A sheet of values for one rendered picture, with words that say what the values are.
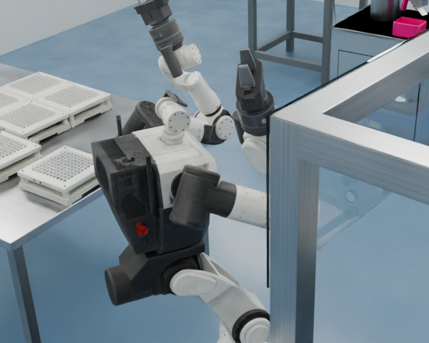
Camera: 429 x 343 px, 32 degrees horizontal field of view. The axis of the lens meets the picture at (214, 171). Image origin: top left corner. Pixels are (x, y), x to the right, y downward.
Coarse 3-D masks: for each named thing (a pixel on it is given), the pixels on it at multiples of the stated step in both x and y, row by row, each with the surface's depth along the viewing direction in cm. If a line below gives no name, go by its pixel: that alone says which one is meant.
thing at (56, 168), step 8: (64, 152) 280; (56, 160) 275; (64, 160) 275; (72, 160) 276; (80, 160) 275; (88, 160) 274; (40, 168) 271; (48, 168) 270; (56, 168) 271; (64, 168) 270; (72, 168) 269; (64, 176) 264
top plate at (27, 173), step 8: (56, 152) 282; (80, 152) 282; (40, 160) 278; (24, 168) 272; (88, 168) 271; (24, 176) 269; (32, 176) 267; (40, 176) 266; (48, 176) 266; (80, 176) 265; (88, 176) 266; (48, 184) 262; (56, 184) 261; (64, 184) 261; (72, 184) 261; (64, 192) 259
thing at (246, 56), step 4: (240, 48) 163; (244, 48) 162; (248, 48) 162; (240, 52) 163; (244, 52) 163; (248, 52) 163; (240, 56) 164; (244, 56) 164; (248, 56) 164; (252, 56) 164; (240, 60) 164; (244, 60) 164; (248, 60) 164; (252, 60) 164; (244, 64) 165; (248, 64) 165; (252, 64) 165; (252, 68) 166
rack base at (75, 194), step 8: (24, 184) 271; (32, 184) 271; (40, 184) 271; (80, 184) 270; (88, 184) 269; (96, 184) 271; (32, 192) 270; (40, 192) 267; (48, 192) 266; (56, 192) 266; (72, 192) 265; (80, 192) 265; (56, 200) 264; (64, 200) 261; (72, 200) 263
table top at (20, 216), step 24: (0, 72) 379; (24, 72) 378; (120, 96) 346; (96, 120) 324; (48, 144) 305; (72, 144) 304; (0, 192) 272; (24, 192) 272; (96, 192) 271; (0, 216) 257; (24, 216) 257; (48, 216) 256; (0, 240) 246; (24, 240) 247
